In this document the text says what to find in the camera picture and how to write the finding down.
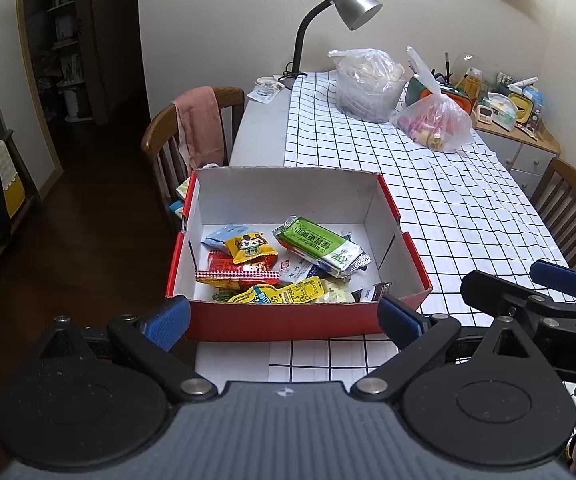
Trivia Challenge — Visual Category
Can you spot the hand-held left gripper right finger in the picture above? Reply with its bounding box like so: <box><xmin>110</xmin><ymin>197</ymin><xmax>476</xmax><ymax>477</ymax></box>
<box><xmin>350</xmin><ymin>294</ymin><xmax>539</xmax><ymax>403</ymax></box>

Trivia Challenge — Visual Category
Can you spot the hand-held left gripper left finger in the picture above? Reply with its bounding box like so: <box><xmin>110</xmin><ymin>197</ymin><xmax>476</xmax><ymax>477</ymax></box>
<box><xmin>30</xmin><ymin>294</ymin><xmax>219</xmax><ymax>406</ymax></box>

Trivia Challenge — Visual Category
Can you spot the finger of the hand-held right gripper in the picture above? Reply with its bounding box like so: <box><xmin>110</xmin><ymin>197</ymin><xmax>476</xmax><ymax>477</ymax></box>
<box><xmin>529</xmin><ymin>259</ymin><xmax>576</xmax><ymax>306</ymax></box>
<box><xmin>460</xmin><ymin>269</ymin><xmax>576</xmax><ymax>342</ymax></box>

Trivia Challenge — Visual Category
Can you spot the pale yellow snack packet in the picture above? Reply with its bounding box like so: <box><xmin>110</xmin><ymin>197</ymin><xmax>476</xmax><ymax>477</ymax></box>
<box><xmin>320</xmin><ymin>280</ymin><xmax>356</xmax><ymax>303</ymax></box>

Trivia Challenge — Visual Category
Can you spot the red snack packet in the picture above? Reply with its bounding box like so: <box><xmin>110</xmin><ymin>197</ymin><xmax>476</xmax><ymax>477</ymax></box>
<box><xmin>195</xmin><ymin>251</ymin><xmax>281</xmax><ymax>286</ymax></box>

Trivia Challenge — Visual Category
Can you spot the light blue snack packet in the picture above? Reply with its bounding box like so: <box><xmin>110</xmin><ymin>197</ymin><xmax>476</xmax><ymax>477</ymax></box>
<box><xmin>201</xmin><ymin>225</ymin><xmax>249</xmax><ymax>248</ymax></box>

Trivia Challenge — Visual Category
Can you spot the small yellow candy packet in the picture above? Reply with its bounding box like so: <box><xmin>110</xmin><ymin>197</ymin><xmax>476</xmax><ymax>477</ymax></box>
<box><xmin>225</xmin><ymin>231</ymin><xmax>279</xmax><ymax>264</ymax></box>

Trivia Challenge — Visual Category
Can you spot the red and white cardboard box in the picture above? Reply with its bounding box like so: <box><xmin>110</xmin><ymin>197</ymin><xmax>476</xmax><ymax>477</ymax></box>
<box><xmin>165</xmin><ymin>166</ymin><xmax>434</xmax><ymax>343</ymax></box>

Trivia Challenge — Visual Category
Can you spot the yellow jelly cup pack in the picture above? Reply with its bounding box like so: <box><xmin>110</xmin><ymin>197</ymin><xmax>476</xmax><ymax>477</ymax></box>
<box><xmin>228</xmin><ymin>278</ymin><xmax>325</xmax><ymax>305</ymax></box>

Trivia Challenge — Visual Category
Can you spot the white sachet with red mark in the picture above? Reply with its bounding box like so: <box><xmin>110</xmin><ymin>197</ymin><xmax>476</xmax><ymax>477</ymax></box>
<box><xmin>275</xmin><ymin>252</ymin><xmax>326</xmax><ymax>286</ymax></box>

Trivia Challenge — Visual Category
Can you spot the long foil snack packet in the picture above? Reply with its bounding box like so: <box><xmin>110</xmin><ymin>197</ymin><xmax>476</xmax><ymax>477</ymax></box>
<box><xmin>272</xmin><ymin>215</ymin><xmax>373</xmax><ymax>279</ymax></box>

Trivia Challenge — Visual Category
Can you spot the wooden slat-back chair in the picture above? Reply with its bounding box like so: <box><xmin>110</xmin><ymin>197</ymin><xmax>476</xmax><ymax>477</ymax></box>
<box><xmin>530</xmin><ymin>158</ymin><xmax>576</xmax><ymax>268</ymax></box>

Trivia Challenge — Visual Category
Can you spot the white black-checked tablecloth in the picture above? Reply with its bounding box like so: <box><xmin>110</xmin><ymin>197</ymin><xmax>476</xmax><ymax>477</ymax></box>
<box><xmin>268</xmin><ymin>71</ymin><xmax>574</xmax><ymax>381</ymax></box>

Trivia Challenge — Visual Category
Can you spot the white cabinet with drawers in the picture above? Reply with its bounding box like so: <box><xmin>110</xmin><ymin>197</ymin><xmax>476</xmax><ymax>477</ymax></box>
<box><xmin>473</xmin><ymin>120</ymin><xmax>561</xmax><ymax>198</ymax></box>

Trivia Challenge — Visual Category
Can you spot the floral seat cushion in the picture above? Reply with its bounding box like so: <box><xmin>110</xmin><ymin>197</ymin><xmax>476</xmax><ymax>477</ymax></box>
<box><xmin>170</xmin><ymin>162</ymin><xmax>219</xmax><ymax>216</ymax></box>

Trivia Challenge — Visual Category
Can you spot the yellow box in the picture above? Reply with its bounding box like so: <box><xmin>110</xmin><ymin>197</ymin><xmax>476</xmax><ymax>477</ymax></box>
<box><xmin>510</xmin><ymin>94</ymin><xmax>536</xmax><ymax>123</ymax></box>

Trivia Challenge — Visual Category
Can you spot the clear plastic bag of sweets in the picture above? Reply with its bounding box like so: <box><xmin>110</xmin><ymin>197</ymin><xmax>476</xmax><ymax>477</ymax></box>
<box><xmin>390</xmin><ymin>46</ymin><xmax>475</xmax><ymax>153</ymax></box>

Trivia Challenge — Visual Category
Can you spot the white lidded container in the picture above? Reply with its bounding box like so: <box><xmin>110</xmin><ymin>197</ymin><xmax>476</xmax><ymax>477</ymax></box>
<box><xmin>485</xmin><ymin>95</ymin><xmax>519</xmax><ymax>131</ymax></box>

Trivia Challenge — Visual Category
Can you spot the wooden chair with towel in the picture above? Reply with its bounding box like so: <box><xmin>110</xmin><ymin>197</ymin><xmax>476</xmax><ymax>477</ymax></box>
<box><xmin>141</xmin><ymin>86</ymin><xmax>246</xmax><ymax>221</ymax></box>

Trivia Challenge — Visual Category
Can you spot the pink towel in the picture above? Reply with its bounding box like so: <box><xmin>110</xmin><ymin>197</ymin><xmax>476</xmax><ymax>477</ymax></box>
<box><xmin>170</xmin><ymin>86</ymin><xmax>223</xmax><ymax>171</ymax></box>

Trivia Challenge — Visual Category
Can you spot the orange and green container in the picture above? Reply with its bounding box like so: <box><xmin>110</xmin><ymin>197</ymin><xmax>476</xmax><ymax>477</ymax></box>
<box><xmin>407</xmin><ymin>77</ymin><xmax>474</xmax><ymax>111</ymax></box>

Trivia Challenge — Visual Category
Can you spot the white tube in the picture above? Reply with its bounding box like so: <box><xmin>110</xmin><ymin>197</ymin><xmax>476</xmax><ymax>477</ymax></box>
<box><xmin>508</xmin><ymin>76</ymin><xmax>539</xmax><ymax>95</ymax></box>

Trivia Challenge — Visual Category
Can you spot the bottle of orange liquid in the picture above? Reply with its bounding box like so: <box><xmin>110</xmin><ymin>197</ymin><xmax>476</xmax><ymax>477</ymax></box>
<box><xmin>463</xmin><ymin>67</ymin><xmax>484</xmax><ymax>101</ymax></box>

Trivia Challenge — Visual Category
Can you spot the small paper packet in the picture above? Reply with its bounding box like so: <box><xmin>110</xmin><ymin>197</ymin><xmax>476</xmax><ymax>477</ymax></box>
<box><xmin>247</xmin><ymin>76</ymin><xmax>286</xmax><ymax>105</ymax></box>

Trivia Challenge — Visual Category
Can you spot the dark bookshelf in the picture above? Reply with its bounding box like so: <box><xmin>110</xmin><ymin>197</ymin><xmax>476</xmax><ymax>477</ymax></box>
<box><xmin>15</xmin><ymin>0</ymin><xmax>108</xmax><ymax>126</ymax></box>

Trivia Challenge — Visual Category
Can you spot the silver desk lamp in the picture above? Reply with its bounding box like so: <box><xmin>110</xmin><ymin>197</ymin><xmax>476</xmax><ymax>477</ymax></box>
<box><xmin>278</xmin><ymin>0</ymin><xmax>383</xmax><ymax>92</ymax></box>

